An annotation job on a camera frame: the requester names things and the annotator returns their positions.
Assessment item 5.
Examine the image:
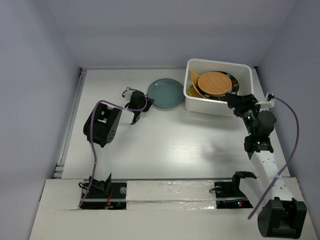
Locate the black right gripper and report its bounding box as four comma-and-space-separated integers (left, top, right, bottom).
225, 91, 262, 136

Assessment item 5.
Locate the striped rim round plate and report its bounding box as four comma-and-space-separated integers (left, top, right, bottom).
197, 71, 240, 101

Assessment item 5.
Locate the round orange woven plate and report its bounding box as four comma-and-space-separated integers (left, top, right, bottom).
197, 71, 232, 96

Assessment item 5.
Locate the green yellow bamboo tray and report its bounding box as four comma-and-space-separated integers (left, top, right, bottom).
186, 85, 203, 99

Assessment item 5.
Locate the orange fish-shaped woven basket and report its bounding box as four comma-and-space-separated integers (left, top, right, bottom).
189, 68, 200, 90

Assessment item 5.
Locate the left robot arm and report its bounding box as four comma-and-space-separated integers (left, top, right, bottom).
80, 88, 155, 198

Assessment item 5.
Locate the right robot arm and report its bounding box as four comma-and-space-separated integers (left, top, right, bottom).
225, 93, 307, 239

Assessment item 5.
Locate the white plastic bin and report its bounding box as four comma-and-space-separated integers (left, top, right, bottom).
183, 58, 254, 117

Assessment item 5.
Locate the teal round ceramic plate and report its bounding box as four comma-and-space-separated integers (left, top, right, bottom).
147, 78, 185, 110

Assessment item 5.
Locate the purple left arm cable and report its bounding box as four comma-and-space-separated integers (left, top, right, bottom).
79, 88, 148, 208

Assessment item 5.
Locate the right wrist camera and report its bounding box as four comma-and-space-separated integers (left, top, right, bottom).
257, 92, 276, 109

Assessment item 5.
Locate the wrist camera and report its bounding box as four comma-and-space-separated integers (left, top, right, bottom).
121, 87, 136, 101
257, 92, 276, 109

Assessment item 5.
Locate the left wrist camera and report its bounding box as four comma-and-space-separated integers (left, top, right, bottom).
121, 87, 136, 101

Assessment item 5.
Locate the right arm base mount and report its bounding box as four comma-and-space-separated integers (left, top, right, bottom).
209, 181, 253, 210

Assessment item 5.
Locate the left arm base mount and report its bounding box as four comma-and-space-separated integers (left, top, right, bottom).
80, 181, 127, 210

